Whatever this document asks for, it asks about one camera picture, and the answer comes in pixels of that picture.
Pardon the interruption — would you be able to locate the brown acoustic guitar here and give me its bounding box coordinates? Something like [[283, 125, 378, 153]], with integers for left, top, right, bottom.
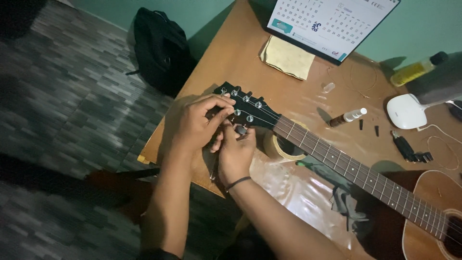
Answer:
[[212, 82, 462, 260]]

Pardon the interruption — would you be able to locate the white desk lamp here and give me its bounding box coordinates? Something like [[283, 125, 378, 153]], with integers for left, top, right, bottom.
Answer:
[[386, 51, 462, 130]]

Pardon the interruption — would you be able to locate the white cable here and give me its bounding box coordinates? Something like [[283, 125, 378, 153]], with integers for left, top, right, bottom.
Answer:
[[417, 101, 462, 171]]

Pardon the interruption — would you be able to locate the white desk calendar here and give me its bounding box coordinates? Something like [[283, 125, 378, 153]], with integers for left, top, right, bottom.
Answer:
[[266, 0, 401, 66]]

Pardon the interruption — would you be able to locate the clear plastic sheet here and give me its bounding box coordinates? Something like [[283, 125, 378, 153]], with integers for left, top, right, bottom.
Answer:
[[249, 150, 352, 250]]

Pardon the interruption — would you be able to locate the yellow cleaning cloth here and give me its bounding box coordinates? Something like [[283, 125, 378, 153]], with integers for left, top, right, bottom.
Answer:
[[259, 35, 316, 81]]

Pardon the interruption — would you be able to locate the brown spray bottle white nozzle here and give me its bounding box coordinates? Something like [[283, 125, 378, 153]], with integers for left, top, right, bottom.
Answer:
[[328, 108, 368, 128]]

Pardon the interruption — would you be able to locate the roll of brown packing tape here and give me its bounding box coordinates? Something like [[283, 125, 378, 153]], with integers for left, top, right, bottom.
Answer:
[[263, 120, 311, 163]]

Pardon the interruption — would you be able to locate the black wrist band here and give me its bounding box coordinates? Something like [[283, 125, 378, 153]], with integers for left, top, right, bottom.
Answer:
[[225, 176, 252, 193]]

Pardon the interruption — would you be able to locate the yellow liquid bottle black cap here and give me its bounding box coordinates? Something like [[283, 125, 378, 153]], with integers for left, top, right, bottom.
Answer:
[[390, 51, 449, 87]]

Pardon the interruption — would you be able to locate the person's right hand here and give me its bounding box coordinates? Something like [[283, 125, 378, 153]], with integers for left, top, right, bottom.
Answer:
[[211, 122, 257, 185]]

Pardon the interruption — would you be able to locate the black backpack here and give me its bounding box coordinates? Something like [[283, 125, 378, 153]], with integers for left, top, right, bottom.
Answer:
[[126, 7, 193, 97]]

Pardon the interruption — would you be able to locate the coiled guitar string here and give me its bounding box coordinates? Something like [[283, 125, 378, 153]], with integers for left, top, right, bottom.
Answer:
[[327, 58, 378, 99]]

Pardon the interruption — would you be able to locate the person's left hand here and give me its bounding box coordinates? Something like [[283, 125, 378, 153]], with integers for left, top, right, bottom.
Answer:
[[161, 93, 237, 154]]

